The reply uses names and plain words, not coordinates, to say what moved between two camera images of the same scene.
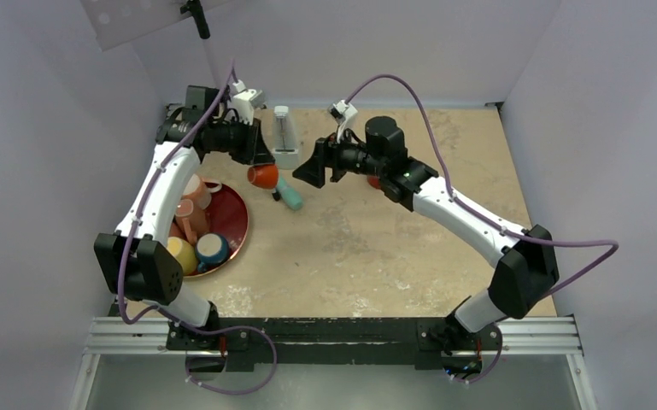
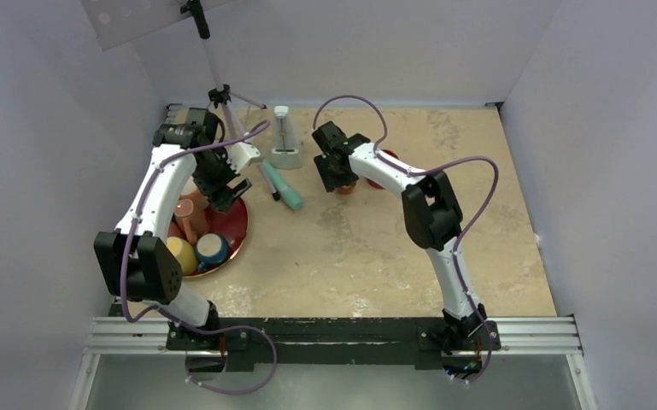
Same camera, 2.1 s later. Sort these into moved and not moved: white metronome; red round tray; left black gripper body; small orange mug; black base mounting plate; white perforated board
Moved: small orange mug; left black gripper body
Not moved: white metronome; black base mounting plate; red round tray; white perforated board
